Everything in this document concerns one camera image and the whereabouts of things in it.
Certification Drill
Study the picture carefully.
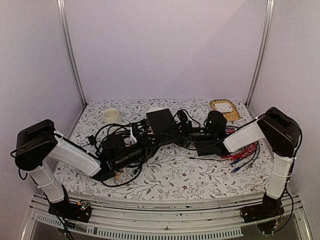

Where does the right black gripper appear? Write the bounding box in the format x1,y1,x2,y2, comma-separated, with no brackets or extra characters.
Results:
164,120,217,147

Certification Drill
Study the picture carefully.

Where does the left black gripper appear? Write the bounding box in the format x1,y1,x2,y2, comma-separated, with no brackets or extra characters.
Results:
114,134,166,172

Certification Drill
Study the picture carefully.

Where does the black network switch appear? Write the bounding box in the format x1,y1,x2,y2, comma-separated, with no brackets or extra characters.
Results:
146,108,177,137
194,141,229,157

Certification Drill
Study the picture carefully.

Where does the black cable bundle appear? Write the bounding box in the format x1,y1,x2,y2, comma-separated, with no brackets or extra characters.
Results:
84,117,156,188

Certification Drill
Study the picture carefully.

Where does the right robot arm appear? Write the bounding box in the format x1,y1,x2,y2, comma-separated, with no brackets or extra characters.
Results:
170,107,303,218

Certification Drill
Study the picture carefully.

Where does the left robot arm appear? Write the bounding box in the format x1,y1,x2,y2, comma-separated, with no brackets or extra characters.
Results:
10,119,160,217

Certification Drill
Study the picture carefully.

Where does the white ceramic bowl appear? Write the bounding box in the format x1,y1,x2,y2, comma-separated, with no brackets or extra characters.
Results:
146,106,163,113

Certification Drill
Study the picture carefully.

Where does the white small box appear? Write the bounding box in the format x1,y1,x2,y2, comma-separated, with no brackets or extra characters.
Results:
214,102,233,113

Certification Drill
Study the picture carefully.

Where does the cream ceramic mug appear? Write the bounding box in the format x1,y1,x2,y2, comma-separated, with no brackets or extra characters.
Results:
101,107,122,125

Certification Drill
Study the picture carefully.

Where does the woven bamboo tray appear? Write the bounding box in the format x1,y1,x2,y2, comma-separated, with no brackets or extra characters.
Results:
209,99,241,122

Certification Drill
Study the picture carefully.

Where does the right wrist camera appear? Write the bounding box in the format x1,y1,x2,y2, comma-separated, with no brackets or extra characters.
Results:
176,109,188,123

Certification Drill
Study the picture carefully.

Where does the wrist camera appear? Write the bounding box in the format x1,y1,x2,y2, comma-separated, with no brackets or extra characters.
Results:
176,109,188,123
129,127,137,145

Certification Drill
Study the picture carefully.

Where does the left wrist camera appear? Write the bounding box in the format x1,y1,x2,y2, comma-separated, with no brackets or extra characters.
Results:
129,127,137,145

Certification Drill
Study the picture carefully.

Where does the thin black power cord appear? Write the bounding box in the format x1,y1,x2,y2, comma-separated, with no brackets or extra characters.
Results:
188,156,227,162

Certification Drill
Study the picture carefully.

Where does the red ethernet cable bundle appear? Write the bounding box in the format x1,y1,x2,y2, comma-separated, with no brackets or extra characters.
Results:
221,127,258,162

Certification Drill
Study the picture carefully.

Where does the front aluminium rail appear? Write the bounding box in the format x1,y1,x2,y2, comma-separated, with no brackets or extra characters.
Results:
23,193,313,240

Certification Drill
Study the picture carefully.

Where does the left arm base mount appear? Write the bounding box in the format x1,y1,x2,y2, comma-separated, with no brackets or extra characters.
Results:
48,199,92,223

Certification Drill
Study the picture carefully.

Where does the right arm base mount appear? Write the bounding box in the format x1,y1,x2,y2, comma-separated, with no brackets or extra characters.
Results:
239,194,285,235

